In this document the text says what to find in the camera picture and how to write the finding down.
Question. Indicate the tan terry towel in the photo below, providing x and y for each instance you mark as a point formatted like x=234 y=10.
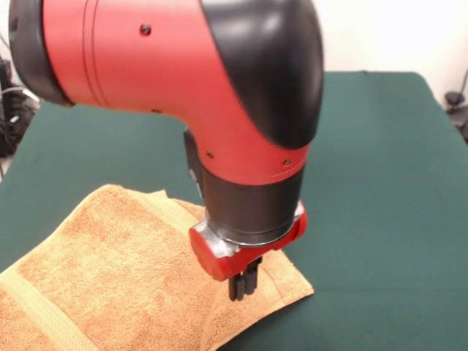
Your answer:
x=109 y=274

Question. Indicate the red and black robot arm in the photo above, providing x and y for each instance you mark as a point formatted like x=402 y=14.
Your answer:
x=164 y=73

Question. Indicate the dark green table cloth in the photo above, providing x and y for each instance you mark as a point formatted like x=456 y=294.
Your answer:
x=384 y=219

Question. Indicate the dark stand foot with knob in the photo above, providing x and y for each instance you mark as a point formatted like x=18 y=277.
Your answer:
x=453 y=98
x=11 y=124

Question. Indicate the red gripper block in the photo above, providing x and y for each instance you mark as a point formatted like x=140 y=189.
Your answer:
x=219 y=265

